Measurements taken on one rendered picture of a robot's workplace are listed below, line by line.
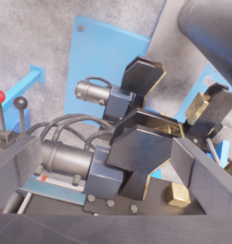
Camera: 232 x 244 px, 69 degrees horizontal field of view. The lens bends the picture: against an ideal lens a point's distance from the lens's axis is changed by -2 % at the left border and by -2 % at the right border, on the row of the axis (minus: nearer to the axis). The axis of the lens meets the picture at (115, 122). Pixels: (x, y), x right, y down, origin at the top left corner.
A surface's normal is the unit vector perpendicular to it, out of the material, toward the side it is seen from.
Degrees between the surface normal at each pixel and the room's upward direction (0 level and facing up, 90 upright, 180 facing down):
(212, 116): 0
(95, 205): 90
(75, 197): 90
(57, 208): 90
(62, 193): 90
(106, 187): 0
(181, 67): 0
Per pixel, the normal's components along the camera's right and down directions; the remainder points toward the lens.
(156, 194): 0.27, -0.73
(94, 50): -0.11, 0.62
